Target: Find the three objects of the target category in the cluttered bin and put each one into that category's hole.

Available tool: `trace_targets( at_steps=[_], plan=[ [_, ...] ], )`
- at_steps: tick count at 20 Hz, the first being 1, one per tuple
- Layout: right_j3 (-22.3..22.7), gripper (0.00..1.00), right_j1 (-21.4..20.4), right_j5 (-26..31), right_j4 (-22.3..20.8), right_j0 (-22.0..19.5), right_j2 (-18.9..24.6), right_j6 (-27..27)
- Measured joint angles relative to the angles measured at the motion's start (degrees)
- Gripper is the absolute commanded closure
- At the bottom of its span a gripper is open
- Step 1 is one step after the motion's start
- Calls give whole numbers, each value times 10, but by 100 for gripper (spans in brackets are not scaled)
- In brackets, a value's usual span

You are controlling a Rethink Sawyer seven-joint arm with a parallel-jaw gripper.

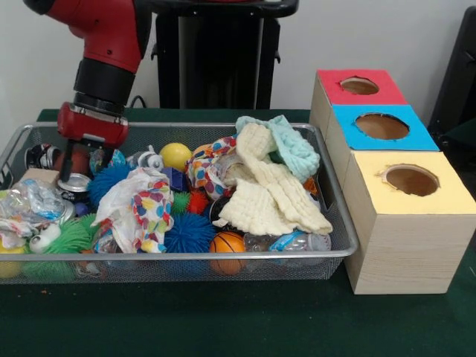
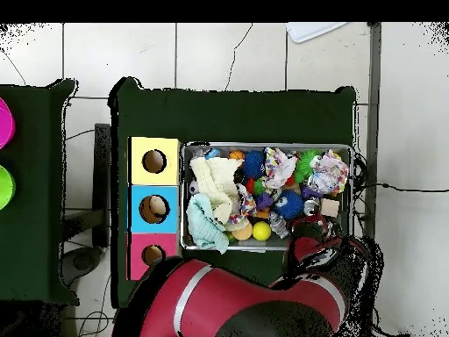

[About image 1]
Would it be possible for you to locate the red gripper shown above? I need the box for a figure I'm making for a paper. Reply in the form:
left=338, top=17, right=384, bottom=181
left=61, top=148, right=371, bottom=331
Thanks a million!
left=57, top=102, right=130, bottom=183

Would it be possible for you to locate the black silver drink can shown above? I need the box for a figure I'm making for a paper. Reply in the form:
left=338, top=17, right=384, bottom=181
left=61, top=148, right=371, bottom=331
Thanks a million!
left=56, top=173, right=92, bottom=195
left=25, top=144, right=61, bottom=170

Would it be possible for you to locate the large colourful dotted cloth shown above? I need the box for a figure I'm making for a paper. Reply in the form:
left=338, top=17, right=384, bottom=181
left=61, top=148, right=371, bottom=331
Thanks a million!
left=91, top=167, right=175, bottom=254

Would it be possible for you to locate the green spiky ball with eyes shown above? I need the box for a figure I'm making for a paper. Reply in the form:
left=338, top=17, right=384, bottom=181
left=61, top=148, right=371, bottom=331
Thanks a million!
left=22, top=213, right=100, bottom=256

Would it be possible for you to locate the small colourful dotted cloth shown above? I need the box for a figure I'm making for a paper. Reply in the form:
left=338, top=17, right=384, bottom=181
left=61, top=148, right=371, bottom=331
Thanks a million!
left=184, top=136, right=239, bottom=200

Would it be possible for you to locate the cream quilted cloth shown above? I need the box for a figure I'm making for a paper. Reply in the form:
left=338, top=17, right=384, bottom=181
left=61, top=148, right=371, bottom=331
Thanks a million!
left=212, top=123, right=334, bottom=236

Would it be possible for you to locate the mint quilted cloth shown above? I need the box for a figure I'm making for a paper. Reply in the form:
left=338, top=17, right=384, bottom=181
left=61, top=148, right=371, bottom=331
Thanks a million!
left=236, top=115, right=321, bottom=180

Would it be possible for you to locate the clear mesh bin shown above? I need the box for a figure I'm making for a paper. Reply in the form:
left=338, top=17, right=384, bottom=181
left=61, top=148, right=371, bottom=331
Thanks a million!
left=0, top=121, right=361, bottom=286

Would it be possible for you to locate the wooden box with three holes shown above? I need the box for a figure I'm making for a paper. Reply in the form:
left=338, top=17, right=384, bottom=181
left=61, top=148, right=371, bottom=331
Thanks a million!
left=309, top=68, right=476, bottom=295

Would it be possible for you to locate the blue spiky ball with eyes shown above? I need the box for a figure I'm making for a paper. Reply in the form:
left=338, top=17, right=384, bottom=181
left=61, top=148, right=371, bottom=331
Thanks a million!
left=87, top=159, right=134, bottom=208

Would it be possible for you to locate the yellow ball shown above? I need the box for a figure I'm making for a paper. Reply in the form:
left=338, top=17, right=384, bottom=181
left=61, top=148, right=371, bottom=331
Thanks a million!
left=159, top=143, right=193, bottom=172

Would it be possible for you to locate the orange toy basketball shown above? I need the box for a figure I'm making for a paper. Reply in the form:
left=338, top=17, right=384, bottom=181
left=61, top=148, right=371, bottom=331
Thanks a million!
left=209, top=231, right=248, bottom=276

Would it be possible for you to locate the dark green table cloth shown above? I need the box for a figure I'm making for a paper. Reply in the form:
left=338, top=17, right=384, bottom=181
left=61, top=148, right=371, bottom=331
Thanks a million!
left=0, top=107, right=476, bottom=357

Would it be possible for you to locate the black chair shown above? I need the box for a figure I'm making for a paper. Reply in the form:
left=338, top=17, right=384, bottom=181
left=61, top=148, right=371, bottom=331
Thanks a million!
left=427, top=5, right=476, bottom=149

